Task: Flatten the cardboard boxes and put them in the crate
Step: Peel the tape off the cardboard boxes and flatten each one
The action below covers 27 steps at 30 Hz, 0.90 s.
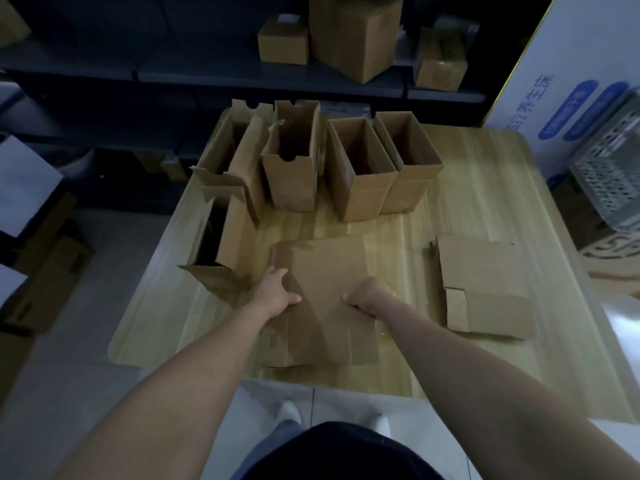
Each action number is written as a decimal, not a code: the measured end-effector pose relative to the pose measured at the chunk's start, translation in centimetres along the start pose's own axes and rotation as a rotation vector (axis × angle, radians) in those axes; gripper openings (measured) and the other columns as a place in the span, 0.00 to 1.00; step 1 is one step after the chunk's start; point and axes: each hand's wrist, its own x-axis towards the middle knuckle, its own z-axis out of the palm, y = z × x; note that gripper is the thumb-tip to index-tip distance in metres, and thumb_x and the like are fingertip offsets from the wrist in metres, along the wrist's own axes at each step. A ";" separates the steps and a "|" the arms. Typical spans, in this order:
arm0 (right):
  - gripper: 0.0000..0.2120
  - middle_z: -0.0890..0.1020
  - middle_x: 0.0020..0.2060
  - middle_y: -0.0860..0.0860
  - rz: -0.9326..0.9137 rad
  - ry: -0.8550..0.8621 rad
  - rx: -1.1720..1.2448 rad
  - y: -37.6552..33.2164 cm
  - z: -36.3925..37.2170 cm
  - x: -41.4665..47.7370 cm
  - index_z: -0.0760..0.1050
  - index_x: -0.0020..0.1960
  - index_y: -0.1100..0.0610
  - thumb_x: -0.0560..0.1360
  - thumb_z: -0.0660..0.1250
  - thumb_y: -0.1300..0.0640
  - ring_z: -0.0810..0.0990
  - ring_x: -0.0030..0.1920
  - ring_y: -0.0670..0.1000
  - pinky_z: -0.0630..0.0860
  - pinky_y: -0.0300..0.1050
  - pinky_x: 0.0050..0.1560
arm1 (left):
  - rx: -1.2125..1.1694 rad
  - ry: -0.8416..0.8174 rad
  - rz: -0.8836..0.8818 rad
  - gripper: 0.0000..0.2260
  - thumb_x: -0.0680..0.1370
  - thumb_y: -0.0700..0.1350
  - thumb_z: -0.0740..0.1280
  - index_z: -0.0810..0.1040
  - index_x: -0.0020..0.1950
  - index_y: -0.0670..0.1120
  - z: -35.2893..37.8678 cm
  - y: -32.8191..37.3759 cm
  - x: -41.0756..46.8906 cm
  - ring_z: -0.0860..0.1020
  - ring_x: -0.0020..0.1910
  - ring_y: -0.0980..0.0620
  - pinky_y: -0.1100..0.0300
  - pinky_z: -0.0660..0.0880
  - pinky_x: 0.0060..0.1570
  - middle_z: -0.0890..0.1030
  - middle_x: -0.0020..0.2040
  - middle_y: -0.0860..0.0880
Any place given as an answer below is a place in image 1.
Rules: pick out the person's right hand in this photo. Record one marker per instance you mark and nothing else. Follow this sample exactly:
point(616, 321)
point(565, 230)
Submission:
point(370, 294)

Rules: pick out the person's left hand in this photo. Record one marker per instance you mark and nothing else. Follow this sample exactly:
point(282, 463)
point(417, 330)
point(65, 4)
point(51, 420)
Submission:
point(275, 294)

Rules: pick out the cluster of cardboard boxes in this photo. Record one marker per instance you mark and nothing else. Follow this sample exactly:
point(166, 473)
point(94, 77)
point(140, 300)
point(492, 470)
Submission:
point(360, 189)

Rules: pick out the small brown cardboard box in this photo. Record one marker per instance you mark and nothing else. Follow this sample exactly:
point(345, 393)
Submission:
point(495, 309)

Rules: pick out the white plastic crate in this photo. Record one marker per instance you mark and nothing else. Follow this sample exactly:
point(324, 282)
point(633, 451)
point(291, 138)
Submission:
point(610, 184)

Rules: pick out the person's right forearm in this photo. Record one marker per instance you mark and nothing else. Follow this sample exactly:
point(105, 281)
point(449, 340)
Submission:
point(500, 384)

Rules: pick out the person's left forearm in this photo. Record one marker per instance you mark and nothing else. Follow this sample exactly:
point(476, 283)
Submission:
point(165, 394)

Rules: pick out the person's white left shoe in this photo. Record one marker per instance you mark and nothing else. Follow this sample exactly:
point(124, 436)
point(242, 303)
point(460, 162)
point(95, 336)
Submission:
point(290, 412)

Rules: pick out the person's white shoe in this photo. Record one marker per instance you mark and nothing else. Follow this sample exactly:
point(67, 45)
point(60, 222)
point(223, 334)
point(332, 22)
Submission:
point(290, 412)
point(379, 423)

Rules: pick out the person's white right shoe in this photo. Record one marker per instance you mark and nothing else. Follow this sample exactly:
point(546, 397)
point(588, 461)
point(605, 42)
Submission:
point(379, 423)

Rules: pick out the person's blue jeans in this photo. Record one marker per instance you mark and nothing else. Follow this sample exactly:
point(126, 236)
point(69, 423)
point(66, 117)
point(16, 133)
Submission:
point(270, 444)

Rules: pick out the person's dark shirt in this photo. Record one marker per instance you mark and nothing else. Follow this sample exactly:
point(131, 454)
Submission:
point(345, 454)

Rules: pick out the small dim brown carton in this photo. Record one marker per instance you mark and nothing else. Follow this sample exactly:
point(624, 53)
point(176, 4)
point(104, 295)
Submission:
point(170, 169)

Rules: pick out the dim brown flattened carton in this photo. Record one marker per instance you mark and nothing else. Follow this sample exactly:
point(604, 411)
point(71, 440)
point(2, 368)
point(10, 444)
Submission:
point(50, 279)

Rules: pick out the small sealed brown carton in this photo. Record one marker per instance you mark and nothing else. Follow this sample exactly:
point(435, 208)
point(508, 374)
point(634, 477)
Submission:
point(441, 69)

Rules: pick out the white plastic bag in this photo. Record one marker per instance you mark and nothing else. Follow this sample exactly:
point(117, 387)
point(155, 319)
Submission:
point(75, 163)

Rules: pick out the large brown carton black logo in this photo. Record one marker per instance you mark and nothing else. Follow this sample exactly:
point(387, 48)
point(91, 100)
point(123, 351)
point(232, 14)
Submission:
point(615, 274)

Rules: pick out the dark metal shelf unit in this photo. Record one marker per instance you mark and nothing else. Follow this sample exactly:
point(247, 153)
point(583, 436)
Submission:
point(175, 69)

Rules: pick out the small carton with white label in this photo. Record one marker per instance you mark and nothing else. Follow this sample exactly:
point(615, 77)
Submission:
point(283, 44)

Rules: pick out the large sealed brown carton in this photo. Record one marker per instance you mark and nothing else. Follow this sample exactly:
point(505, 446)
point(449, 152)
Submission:
point(355, 39)

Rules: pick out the white flat board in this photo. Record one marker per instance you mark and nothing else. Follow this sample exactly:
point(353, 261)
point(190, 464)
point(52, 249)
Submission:
point(25, 184)
point(10, 284)

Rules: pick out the grey wrapped item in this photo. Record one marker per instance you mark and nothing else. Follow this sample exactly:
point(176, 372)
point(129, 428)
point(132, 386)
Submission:
point(465, 24)

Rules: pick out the large white printed carton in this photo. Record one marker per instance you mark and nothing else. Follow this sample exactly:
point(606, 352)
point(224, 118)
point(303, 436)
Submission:
point(575, 54)

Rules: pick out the brown carton with black print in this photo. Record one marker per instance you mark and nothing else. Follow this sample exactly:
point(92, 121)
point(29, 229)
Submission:
point(12, 19)

